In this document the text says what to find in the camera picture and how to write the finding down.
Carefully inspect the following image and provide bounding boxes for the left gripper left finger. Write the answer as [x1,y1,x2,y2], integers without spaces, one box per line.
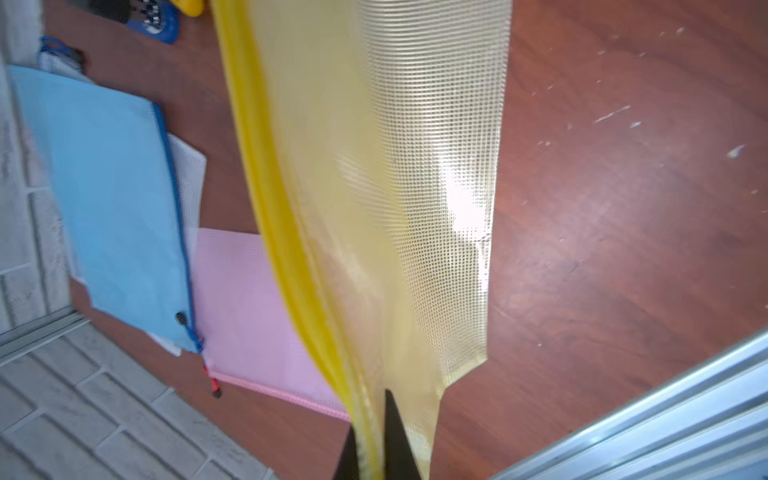
[332,426,360,480]

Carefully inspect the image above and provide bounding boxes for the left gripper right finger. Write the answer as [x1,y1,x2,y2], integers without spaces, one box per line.
[384,390,421,480]

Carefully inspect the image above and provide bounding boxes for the pink document bag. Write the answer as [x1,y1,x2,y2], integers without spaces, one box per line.
[191,228,349,420]

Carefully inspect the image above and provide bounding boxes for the yellow document bag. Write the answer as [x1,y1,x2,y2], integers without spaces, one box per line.
[211,1,513,479]

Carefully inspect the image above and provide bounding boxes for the clear mesh document bag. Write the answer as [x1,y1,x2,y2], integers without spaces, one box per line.
[37,50,208,358]

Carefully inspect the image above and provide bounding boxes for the blue document bag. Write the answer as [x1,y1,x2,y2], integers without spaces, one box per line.
[8,66,202,353]

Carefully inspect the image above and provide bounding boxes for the aluminium mounting rail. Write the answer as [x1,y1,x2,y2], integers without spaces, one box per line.
[497,331,767,479]

